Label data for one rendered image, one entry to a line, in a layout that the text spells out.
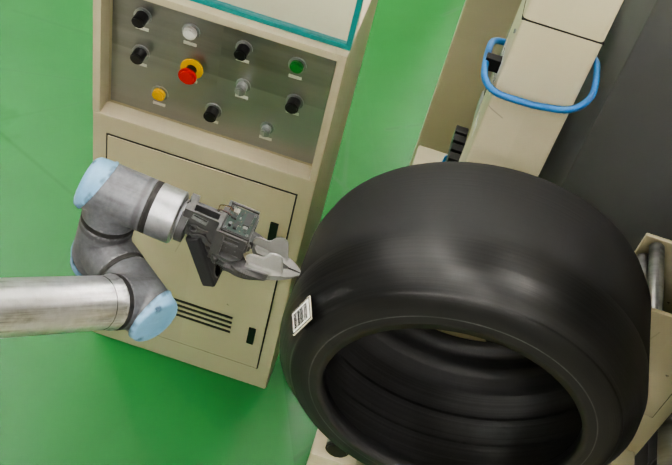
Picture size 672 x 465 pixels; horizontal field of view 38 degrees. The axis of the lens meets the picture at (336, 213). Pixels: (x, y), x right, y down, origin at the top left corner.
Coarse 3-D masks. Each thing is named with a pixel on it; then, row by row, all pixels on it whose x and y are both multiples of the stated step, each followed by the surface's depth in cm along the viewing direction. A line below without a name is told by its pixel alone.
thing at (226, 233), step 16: (192, 208) 153; (208, 208) 154; (224, 208) 155; (240, 208) 156; (192, 224) 156; (208, 224) 154; (224, 224) 153; (240, 224) 154; (256, 224) 157; (176, 240) 156; (208, 240) 157; (224, 240) 155; (240, 240) 152; (208, 256) 157; (224, 256) 156; (240, 256) 156
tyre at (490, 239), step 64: (384, 192) 153; (448, 192) 147; (512, 192) 146; (320, 256) 153; (384, 256) 141; (448, 256) 138; (512, 256) 138; (576, 256) 142; (320, 320) 147; (384, 320) 142; (448, 320) 138; (512, 320) 136; (576, 320) 137; (640, 320) 148; (320, 384) 157; (384, 384) 187; (448, 384) 191; (512, 384) 187; (576, 384) 141; (640, 384) 145; (384, 448) 170; (448, 448) 181; (512, 448) 178; (576, 448) 152
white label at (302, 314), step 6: (306, 300) 149; (300, 306) 150; (306, 306) 148; (294, 312) 152; (300, 312) 150; (306, 312) 148; (294, 318) 151; (300, 318) 149; (306, 318) 147; (294, 324) 151; (300, 324) 149; (294, 330) 150
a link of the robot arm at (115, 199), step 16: (96, 160) 155; (96, 176) 152; (112, 176) 153; (128, 176) 154; (144, 176) 155; (80, 192) 153; (96, 192) 152; (112, 192) 152; (128, 192) 153; (144, 192) 153; (96, 208) 154; (112, 208) 153; (128, 208) 153; (144, 208) 153; (96, 224) 156; (112, 224) 155; (128, 224) 155; (144, 224) 154
